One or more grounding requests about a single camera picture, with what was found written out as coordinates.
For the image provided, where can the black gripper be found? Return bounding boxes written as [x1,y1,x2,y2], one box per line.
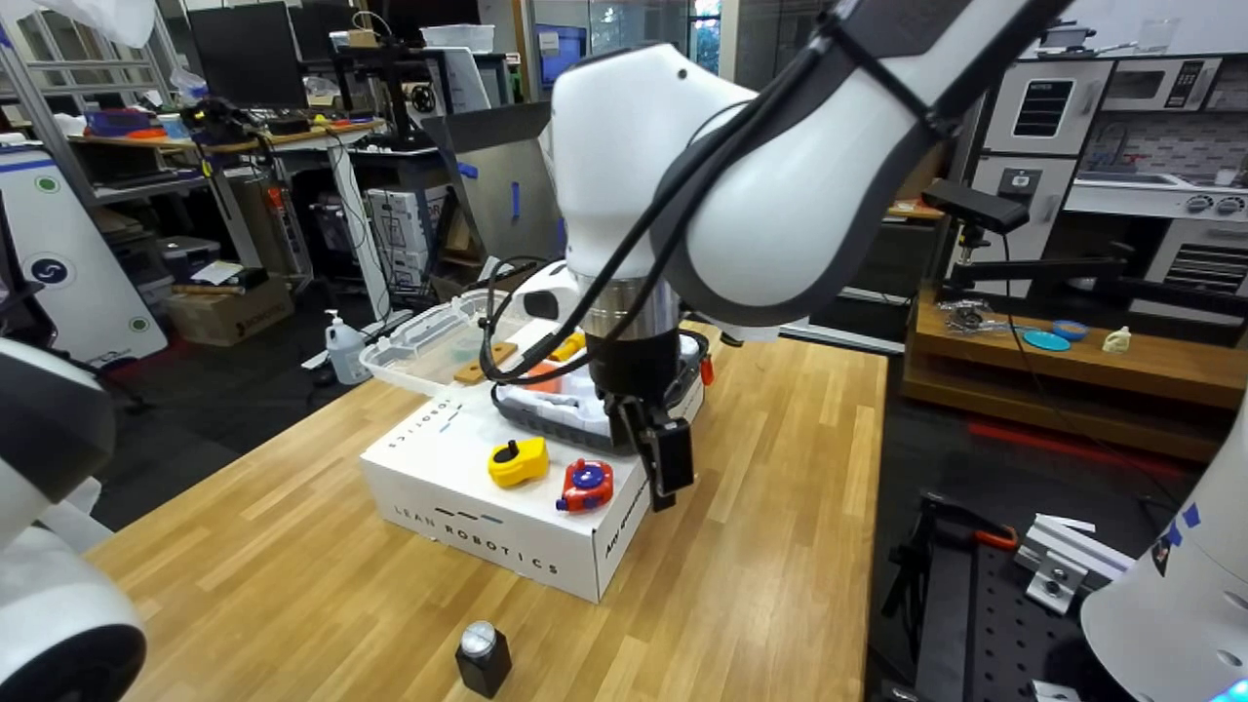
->
[585,325,697,513]

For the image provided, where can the red measuring tape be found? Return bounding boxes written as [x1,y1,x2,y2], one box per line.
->
[554,456,616,513]

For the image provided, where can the yellow measuring tape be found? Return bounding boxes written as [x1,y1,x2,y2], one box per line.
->
[482,434,554,493]

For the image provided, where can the white cardboard box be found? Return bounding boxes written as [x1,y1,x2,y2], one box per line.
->
[360,381,659,606]

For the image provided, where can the brown cardboard box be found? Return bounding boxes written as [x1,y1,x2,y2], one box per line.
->
[160,268,298,350]

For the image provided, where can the small yellow block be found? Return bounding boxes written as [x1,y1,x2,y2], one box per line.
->
[546,329,593,368]

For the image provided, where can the wooden block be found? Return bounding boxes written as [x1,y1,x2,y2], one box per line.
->
[450,338,506,390]

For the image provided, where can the clear plastic bin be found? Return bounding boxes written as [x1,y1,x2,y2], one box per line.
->
[356,286,524,403]

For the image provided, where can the small black silver-topped object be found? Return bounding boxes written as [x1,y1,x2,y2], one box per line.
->
[452,616,514,697]

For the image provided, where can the grey metal panel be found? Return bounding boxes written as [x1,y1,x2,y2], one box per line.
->
[426,103,569,298]

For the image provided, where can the clear sanitizer bottle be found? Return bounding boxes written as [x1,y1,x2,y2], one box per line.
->
[320,305,371,390]

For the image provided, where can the white-legged desk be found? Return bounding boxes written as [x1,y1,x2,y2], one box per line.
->
[74,114,398,329]

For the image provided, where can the black perforated cart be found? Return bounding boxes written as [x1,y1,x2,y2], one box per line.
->
[871,493,1145,702]

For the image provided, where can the blue disc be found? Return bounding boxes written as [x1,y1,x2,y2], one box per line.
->
[1018,325,1075,357]

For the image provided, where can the wooden shelf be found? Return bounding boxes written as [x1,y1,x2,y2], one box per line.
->
[901,290,1248,468]

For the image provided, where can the aluminium extrusion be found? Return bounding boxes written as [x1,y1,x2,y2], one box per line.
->
[1010,510,1135,616]

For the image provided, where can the black monitor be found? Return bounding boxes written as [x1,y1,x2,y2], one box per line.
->
[189,5,313,114]

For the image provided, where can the white appliance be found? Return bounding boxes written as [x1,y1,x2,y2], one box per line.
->
[979,51,1248,305]

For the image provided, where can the white machine blue trim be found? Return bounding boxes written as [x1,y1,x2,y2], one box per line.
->
[0,139,170,368]

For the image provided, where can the white and black round device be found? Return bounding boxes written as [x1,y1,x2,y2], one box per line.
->
[0,331,147,702]

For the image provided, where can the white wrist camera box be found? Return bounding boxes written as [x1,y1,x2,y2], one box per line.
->
[499,259,585,331]

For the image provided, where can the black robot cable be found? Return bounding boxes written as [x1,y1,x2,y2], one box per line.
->
[475,12,863,387]

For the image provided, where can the orange-handled tool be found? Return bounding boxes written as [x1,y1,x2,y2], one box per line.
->
[950,520,1026,554]

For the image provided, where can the black camera stand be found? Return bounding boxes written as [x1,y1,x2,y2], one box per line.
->
[922,177,1138,331]

